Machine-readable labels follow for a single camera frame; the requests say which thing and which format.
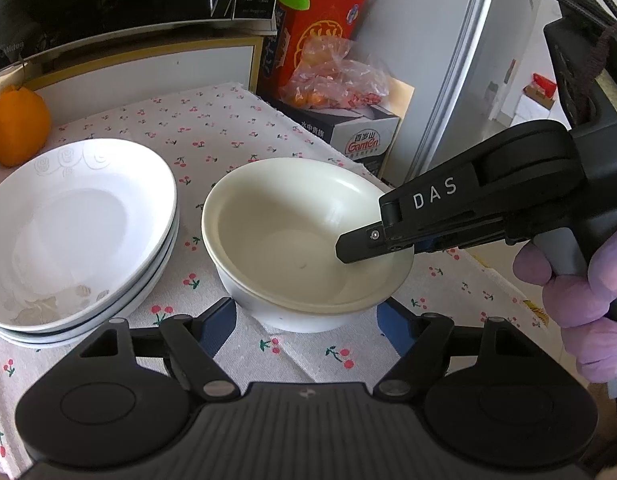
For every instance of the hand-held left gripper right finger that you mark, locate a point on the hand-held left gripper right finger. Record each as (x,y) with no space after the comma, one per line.
(394,330)

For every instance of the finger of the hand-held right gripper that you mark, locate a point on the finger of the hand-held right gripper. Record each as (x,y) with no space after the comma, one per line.
(363,245)

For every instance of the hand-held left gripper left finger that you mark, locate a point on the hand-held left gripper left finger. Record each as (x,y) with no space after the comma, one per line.
(219,322)

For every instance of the blue patterned plate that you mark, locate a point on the blue patterned plate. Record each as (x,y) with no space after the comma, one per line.
(156,275)
(169,232)

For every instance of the large cream bowl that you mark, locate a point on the large cream bowl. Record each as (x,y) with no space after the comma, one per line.
(278,220)

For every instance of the white plate with swirl pattern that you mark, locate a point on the white plate with swirl pattern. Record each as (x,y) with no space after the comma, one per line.
(73,220)

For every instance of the person's right hand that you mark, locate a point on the person's right hand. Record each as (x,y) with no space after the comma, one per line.
(578,320)

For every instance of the white cardboard box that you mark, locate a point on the white cardboard box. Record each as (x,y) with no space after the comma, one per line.
(531,110)

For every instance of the red packet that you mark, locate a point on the red packet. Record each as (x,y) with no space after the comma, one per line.
(543,85)

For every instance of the silver refrigerator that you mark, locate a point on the silver refrigerator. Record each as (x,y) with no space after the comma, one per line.
(468,60)

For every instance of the plastic bag of oranges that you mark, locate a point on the plastic bag of oranges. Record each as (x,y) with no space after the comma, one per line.
(333,75)

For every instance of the cherry print tablecloth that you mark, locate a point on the cherry print tablecloth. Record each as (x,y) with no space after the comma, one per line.
(228,125)

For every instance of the red cardboard box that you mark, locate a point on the red cardboard box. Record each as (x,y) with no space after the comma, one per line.
(318,20)

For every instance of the large orange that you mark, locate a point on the large orange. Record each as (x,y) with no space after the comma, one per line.
(18,130)

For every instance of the black microwave oven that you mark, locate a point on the black microwave oven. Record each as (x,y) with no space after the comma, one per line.
(113,0)

